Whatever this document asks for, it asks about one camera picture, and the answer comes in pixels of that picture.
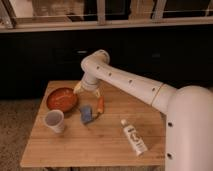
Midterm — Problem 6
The orange handled tool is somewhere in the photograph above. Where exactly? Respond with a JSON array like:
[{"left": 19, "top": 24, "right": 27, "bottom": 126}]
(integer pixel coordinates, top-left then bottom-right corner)
[{"left": 94, "top": 96, "right": 104, "bottom": 119}]

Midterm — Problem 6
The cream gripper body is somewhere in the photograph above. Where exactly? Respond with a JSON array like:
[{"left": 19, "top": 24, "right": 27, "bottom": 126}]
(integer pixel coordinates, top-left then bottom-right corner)
[{"left": 73, "top": 81, "right": 101, "bottom": 98}]

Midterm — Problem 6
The orange ceramic bowl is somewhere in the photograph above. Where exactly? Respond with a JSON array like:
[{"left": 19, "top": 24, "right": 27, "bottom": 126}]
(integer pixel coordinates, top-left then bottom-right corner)
[{"left": 46, "top": 87, "right": 78, "bottom": 112}]

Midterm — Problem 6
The dark cabinet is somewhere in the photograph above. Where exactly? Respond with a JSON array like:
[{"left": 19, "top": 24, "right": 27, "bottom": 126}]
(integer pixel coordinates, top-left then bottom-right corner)
[{"left": 0, "top": 25, "right": 213, "bottom": 99}]

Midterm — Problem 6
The white plastic bottle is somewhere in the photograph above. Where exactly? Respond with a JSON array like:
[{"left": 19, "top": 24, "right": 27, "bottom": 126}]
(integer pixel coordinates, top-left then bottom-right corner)
[{"left": 121, "top": 119, "right": 148, "bottom": 156}]

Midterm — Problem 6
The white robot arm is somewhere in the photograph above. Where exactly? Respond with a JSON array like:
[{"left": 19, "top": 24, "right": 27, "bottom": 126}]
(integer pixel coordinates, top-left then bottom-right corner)
[{"left": 74, "top": 50, "right": 213, "bottom": 171}]

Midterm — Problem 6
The blue sponge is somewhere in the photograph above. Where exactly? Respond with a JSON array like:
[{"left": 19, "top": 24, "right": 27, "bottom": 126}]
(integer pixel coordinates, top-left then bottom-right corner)
[{"left": 80, "top": 105, "right": 93, "bottom": 124}]

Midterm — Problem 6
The wooden table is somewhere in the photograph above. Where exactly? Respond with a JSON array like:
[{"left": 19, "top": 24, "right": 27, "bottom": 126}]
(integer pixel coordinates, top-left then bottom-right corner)
[{"left": 20, "top": 82, "right": 165, "bottom": 167}]

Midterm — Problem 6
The white paper cup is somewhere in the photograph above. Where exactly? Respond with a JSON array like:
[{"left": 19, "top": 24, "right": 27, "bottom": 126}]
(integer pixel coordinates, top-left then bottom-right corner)
[{"left": 44, "top": 110, "right": 65, "bottom": 133}]

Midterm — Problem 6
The white window frame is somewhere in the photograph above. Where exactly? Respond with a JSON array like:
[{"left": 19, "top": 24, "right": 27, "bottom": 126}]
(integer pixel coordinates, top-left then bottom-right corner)
[{"left": 0, "top": 0, "right": 213, "bottom": 32}]

